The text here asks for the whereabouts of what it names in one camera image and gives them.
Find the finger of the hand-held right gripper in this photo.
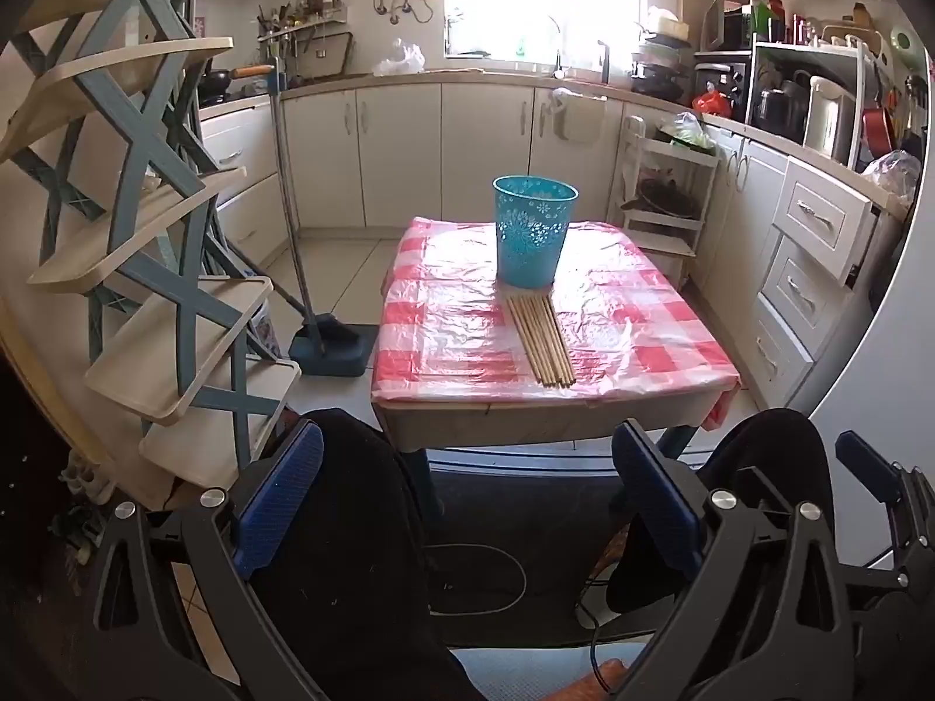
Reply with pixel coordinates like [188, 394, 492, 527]
[734, 466, 801, 527]
[834, 429, 935, 600]

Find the person's right leg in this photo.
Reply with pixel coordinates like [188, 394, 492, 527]
[606, 409, 837, 615]

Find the bundle of bamboo chopsticks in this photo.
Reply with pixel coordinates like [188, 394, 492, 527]
[507, 294, 577, 388]

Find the long-handled broom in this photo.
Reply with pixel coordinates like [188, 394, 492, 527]
[269, 62, 364, 353]

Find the stack of pots and dishes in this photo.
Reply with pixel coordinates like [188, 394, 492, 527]
[630, 7, 692, 101]

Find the blue and beige tiered shelf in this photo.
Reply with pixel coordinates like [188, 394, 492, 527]
[0, 0, 304, 512]

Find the white appliance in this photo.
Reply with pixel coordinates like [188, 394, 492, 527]
[804, 77, 861, 163]

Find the black countertop oven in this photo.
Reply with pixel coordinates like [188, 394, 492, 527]
[694, 51, 755, 123]

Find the red checkered plastic tablecloth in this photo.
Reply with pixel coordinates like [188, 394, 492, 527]
[371, 217, 742, 432]

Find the black cable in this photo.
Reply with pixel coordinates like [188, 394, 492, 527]
[576, 577, 638, 676]

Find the person's leg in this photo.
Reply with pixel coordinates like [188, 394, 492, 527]
[248, 409, 469, 701]
[606, 409, 837, 615]

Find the dark floor mat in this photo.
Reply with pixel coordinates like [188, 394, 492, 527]
[424, 449, 662, 647]

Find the white cabinet run with doors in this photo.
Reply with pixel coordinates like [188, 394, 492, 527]
[281, 80, 631, 231]

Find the person's left leg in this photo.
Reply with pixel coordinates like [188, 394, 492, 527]
[248, 409, 469, 701]

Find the white countertop shelf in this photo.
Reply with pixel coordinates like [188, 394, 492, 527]
[751, 40, 879, 163]

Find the blue dustpan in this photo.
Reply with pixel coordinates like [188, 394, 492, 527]
[219, 241, 381, 379]

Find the teal perforated plastic basket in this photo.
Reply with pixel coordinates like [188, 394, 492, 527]
[492, 175, 580, 289]

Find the clear plastic bag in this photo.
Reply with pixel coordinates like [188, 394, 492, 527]
[862, 150, 923, 207]

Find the white tiered storage rack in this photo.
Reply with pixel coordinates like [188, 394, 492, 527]
[619, 117, 722, 291]

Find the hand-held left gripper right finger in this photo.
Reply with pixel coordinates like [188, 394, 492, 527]
[612, 419, 863, 701]

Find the person's left hand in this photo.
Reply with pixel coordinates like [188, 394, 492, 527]
[573, 659, 631, 701]

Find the black cooking pot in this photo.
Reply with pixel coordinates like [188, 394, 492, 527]
[752, 88, 795, 137]

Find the curved chrome faucet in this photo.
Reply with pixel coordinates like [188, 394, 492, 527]
[544, 15, 569, 79]

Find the white cabinet with wide drawers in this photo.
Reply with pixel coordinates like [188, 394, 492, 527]
[196, 98, 293, 273]

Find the black wok with wooden handle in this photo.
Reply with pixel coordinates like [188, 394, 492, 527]
[199, 65, 276, 101]

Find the white cabinet with panelled drawers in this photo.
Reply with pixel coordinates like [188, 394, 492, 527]
[687, 124, 881, 410]

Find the white cable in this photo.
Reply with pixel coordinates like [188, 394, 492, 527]
[424, 544, 528, 616]

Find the white plastic bag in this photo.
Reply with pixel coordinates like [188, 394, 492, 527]
[374, 39, 427, 77]

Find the wall utensil rack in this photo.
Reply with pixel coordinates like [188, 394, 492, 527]
[255, 0, 356, 83]

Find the bag of green vegetables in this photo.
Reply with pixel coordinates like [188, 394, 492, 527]
[656, 113, 718, 152]

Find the dark pan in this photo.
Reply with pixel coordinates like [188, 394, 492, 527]
[638, 179, 700, 218]

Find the floral patterned bin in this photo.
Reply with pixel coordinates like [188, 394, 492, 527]
[250, 299, 283, 360]

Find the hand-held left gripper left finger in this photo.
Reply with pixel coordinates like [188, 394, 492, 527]
[80, 419, 326, 701]

